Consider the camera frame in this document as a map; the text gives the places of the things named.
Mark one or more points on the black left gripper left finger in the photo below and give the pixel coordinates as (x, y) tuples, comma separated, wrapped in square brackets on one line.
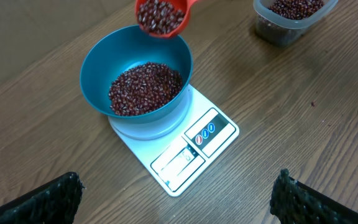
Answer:
[(56, 201)]

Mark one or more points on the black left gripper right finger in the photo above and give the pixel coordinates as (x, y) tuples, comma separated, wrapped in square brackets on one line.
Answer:
[(293, 202)]

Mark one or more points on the red measuring scoop blue handle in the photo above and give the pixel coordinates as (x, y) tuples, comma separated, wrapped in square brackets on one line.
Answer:
[(165, 18)]

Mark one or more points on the white digital kitchen scale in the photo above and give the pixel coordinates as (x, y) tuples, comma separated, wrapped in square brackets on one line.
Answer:
[(177, 148)]

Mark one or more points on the red beans in bowl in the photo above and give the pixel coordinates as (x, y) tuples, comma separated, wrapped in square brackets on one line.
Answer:
[(144, 88)]

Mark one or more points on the blue plastic bowl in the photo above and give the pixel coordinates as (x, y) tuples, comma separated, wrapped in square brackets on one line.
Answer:
[(122, 50)]

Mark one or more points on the clear container of red beans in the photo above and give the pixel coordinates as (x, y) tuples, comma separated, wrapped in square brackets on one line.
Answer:
[(281, 22)]

